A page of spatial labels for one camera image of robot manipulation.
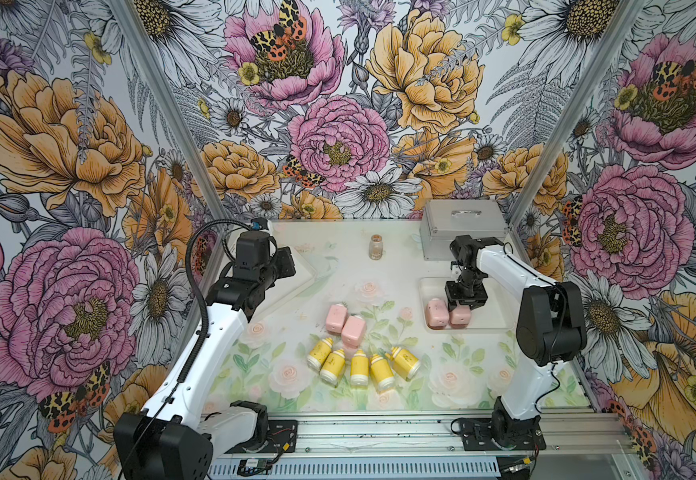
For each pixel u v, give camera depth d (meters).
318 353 0.80
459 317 0.88
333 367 0.78
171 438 0.37
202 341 0.45
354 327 0.86
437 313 0.89
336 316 0.87
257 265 0.57
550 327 0.50
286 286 0.68
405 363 0.79
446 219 1.02
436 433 0.76
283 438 0.73
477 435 0.74
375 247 1.07
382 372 0.78
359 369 0.79
